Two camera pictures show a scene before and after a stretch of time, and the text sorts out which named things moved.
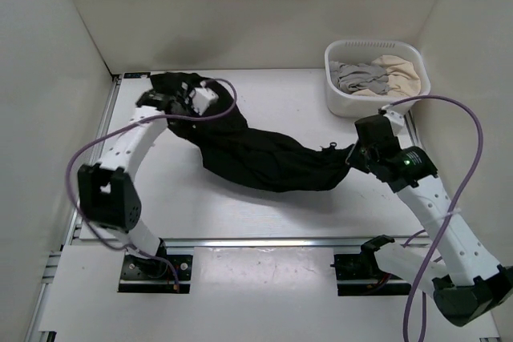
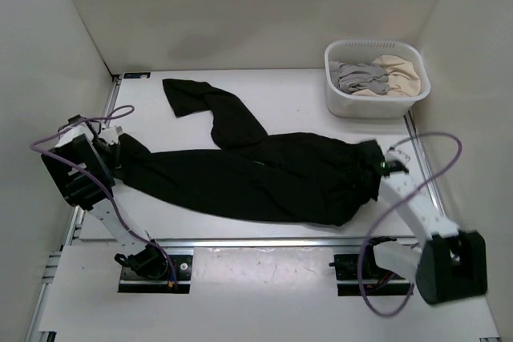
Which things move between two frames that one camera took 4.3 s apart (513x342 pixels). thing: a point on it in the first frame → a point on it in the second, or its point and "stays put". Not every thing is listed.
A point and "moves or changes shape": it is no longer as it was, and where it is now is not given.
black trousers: [239, 150] moves or changes shape
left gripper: [184, 103] → [112, 164]
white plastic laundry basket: [373, 78] stays put
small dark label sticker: [137, 75] stays put
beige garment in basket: [402, 79] stays put
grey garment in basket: [366, 76] stays put
